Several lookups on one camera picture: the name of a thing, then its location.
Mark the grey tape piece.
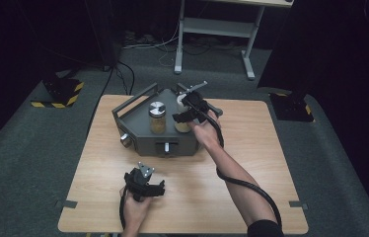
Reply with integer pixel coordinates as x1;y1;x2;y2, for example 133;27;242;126
288;199;310;211
55;199;79;210

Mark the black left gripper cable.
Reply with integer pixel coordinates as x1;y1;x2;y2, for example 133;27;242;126
118;186;129;230

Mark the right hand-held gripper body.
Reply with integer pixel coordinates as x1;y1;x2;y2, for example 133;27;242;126
183;81;212;121

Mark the white floor cable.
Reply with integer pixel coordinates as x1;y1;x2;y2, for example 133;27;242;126
122;23;182;67

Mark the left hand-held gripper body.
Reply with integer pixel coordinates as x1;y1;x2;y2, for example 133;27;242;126
128;161;157;202

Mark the person's left hand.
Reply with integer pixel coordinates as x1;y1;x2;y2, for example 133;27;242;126
118;188;154;232

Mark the glass jar with silver lid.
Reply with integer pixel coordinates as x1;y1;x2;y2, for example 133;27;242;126
148;101;168;135

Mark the person's right hand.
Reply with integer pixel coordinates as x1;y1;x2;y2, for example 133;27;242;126
187;110;222;150

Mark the black sleeve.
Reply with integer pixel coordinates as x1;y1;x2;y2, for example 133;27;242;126
247;219;286;237

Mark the black floor cable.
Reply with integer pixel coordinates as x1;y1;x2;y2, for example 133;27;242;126
86;59;136;134

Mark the grey rack with knobs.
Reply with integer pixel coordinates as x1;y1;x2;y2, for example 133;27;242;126
111;82;224;158

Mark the white metal table frame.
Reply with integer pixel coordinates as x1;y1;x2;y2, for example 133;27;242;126
174;0;295;81

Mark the black stand pole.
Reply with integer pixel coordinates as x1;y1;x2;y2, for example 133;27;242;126
85;0;123;72

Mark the white-lidded seasoning jar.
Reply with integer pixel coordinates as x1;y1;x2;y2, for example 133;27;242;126
174;93;193;134

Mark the yellow-black striped stand base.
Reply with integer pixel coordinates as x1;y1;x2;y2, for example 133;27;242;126
30;77;85;110
266;87;316;123

